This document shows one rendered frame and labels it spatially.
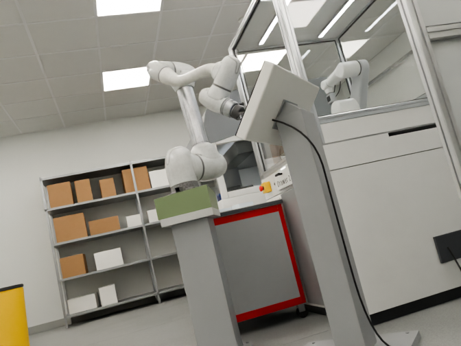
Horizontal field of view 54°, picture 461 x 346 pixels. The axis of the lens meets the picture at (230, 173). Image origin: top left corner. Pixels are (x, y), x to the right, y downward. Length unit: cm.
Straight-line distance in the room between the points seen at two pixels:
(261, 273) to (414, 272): 91
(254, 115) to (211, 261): 91
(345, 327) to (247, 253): 115
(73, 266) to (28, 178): 150
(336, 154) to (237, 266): 95
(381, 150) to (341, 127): 25
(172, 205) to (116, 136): 487
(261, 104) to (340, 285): 76
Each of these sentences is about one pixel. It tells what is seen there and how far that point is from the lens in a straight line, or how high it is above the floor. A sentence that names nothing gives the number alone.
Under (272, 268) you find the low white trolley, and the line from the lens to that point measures 292.
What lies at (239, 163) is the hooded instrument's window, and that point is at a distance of 369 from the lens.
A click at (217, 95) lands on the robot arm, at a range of 230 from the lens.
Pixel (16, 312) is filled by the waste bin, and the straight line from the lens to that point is 462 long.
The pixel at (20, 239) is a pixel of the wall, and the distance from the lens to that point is 705.
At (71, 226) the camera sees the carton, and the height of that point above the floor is 127.
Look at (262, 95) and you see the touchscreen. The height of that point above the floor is 107.
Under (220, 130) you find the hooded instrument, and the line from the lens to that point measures 370.
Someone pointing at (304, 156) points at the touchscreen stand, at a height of 82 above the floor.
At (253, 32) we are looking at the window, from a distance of 311.
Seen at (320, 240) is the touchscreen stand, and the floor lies 49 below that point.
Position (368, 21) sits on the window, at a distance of 286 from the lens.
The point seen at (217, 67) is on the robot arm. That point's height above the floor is 142.
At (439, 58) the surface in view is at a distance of 153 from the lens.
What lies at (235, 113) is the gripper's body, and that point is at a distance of 226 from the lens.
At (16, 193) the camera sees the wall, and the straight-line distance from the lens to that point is 714.
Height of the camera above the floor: 56
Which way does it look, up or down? 9 degrees up
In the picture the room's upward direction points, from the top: 14 degrees counter-clockwise
